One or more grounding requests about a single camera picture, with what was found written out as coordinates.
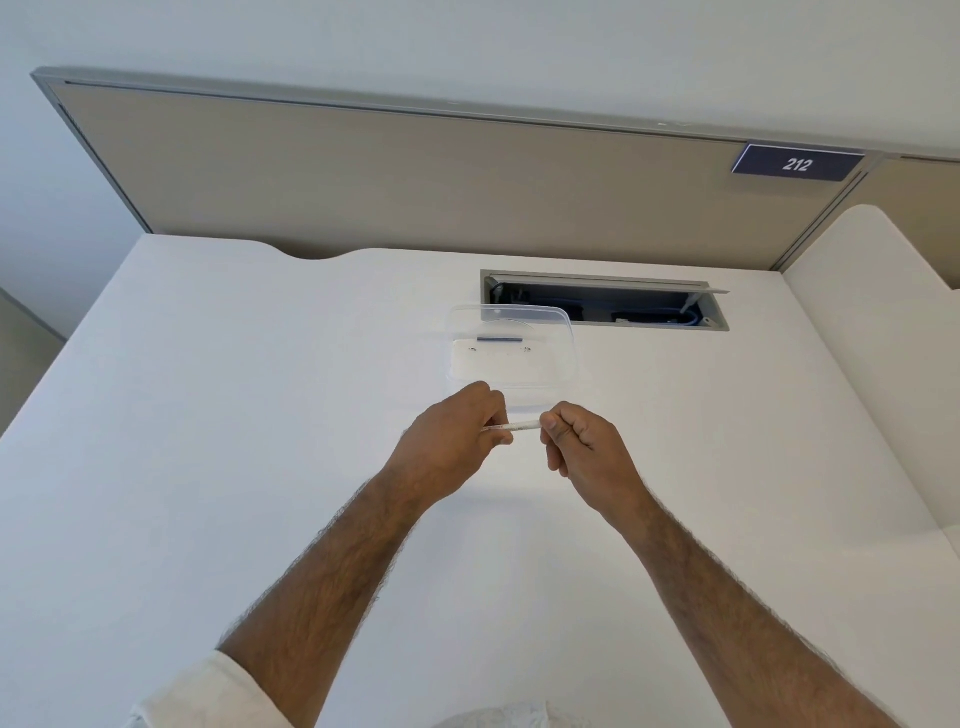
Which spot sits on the white neighbouring desk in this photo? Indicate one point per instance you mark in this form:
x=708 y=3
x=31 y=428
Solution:
x=877 y=360

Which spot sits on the clear plastic container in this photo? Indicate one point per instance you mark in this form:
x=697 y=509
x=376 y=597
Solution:
x=517 y=367

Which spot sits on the beige desk partition panel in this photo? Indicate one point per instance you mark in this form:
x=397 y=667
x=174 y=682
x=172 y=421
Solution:
x=450 y=180

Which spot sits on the thin white pen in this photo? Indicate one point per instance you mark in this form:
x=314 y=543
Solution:
x=521 y=427

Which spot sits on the white shirt sleeve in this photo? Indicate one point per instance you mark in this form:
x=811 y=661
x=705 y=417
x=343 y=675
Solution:
x=210 y=694

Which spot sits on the person's left forearm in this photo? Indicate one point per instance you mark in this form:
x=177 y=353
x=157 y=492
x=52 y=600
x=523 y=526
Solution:
x=330 y=585

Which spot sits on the beige side partition panel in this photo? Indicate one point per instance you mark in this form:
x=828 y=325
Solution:
x=919 y=210

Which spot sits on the person's left thumb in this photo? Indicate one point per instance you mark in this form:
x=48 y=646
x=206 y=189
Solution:
x=499 y=439

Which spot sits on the white shirt front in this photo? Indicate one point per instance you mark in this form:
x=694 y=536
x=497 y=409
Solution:
x=517 y=716

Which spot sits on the person's right hand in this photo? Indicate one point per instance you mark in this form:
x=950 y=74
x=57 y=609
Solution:
x=596 y=461

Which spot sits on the person's left hand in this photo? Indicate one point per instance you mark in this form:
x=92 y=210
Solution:
x=442 y=442

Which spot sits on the dark blue number sign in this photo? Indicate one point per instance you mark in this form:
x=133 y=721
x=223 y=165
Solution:
x=797 y=163

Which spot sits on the person's right thumb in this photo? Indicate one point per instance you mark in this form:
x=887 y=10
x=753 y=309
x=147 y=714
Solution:
x=553 y=427

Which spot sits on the person's right forearm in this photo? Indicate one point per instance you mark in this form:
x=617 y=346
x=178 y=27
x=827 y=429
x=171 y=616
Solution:
x=735 y=607

